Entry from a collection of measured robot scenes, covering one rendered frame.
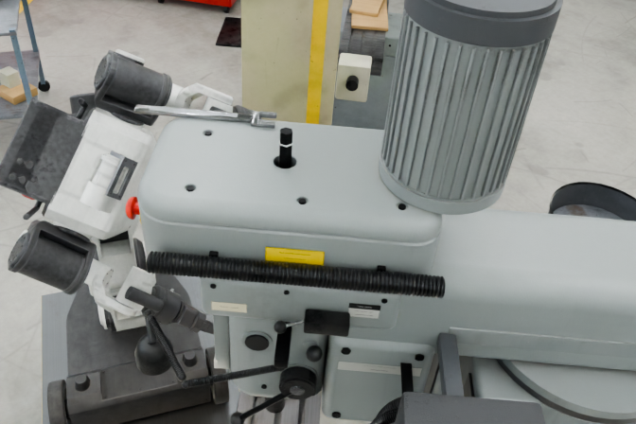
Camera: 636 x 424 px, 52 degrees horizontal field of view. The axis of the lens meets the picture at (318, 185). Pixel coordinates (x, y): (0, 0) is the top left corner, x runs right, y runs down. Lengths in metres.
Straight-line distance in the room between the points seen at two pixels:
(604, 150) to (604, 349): 3.70
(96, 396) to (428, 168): 1.64
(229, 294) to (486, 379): 0.50
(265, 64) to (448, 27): 2.15
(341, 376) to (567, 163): 3.55
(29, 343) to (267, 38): 1.74
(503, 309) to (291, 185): 0.41
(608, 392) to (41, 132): 1.22
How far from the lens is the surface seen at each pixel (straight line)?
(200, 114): 1.15
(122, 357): 2.47
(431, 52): 0.86
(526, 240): 1.20
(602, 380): 1.31
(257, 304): 1.12
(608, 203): 3.48
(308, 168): 1.04
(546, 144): 4.77
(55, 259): 1.53
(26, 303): 3.50
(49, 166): 1.52
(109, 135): 1.51
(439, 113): 0.90
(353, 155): 1.08
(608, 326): 1.22
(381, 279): 1.00
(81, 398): 2.36
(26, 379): 3.22
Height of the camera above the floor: 2.53
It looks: 39 degrees down
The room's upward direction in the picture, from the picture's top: 5 degrees clockwise
